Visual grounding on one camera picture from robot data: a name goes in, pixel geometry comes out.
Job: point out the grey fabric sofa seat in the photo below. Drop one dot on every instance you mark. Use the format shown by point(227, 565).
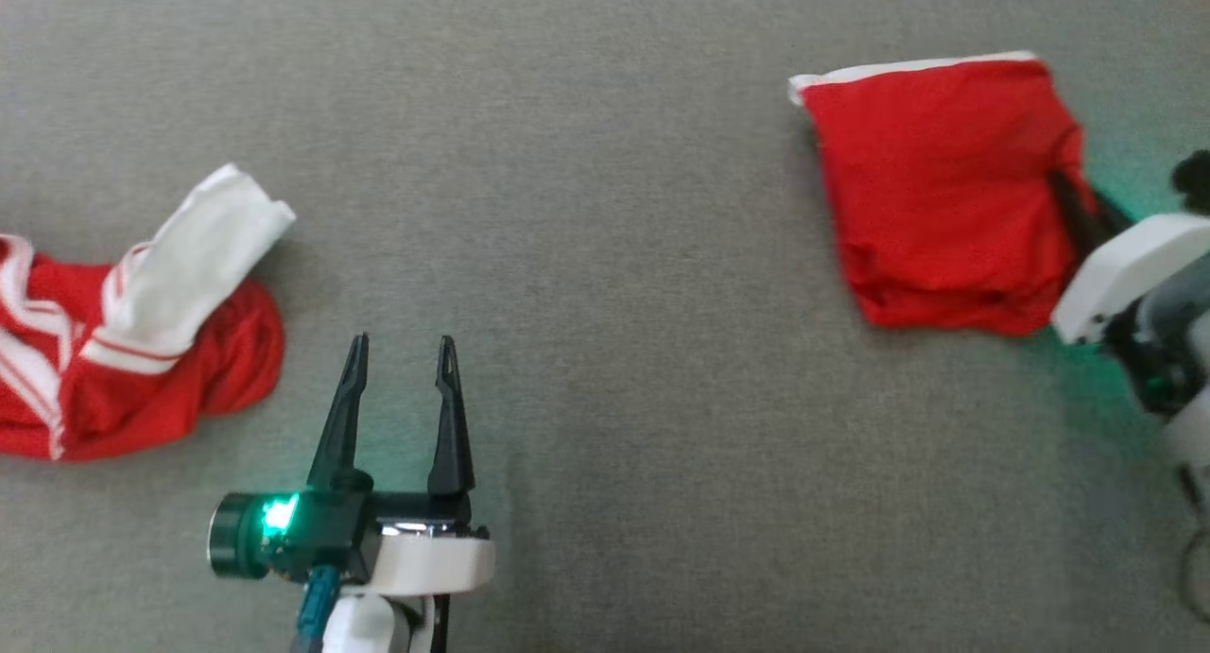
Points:
point(614, 256)

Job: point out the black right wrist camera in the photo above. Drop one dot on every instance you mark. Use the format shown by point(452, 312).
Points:
point(1196, 180)

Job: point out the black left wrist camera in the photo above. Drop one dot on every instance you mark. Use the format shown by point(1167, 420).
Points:
point(241, 535)

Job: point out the red white striped jersey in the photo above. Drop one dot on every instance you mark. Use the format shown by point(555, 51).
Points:
point(142, 351)

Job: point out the red shorts with white band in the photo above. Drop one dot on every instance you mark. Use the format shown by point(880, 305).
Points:
point(945, 190)

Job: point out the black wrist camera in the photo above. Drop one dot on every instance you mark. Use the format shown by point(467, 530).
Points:
point(241, 535)
point(1196, 180)

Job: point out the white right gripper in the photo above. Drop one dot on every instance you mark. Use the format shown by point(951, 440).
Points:
point(1134, 275)

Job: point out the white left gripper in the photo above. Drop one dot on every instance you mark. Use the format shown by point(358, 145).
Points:
point(416, 549)

